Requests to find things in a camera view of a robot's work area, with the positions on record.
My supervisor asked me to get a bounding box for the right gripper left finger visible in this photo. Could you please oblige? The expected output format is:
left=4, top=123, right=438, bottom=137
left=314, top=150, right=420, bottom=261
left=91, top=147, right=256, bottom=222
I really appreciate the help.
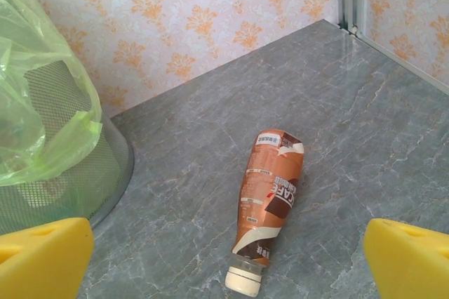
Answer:
left=0, top=217, right=95, bottom=299

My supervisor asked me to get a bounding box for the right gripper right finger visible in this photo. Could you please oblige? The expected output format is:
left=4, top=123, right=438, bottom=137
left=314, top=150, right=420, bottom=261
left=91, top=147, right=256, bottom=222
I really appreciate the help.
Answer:
left=363, top=218, right=449, bottom=299

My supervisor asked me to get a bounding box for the grey mesh waste bin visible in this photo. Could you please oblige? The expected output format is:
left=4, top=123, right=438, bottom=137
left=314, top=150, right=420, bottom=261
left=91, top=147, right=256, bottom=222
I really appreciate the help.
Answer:
left=0, top=59, right=135, bottom=237

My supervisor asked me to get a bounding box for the green plastic bin liner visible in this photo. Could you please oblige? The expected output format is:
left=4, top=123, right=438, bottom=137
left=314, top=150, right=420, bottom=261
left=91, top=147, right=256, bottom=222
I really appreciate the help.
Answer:
left=0, top=0, right=104, bottom=188

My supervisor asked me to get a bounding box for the brown coffee drink bottle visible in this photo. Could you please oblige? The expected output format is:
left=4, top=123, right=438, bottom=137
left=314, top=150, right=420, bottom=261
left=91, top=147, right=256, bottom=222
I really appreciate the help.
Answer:
left=224, top=128, right=304, bottom=298

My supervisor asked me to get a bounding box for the aluminium table side rail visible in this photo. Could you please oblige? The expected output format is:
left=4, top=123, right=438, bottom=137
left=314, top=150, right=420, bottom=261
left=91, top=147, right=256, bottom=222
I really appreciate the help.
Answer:
left=324, top=18, right=449, bottom=97

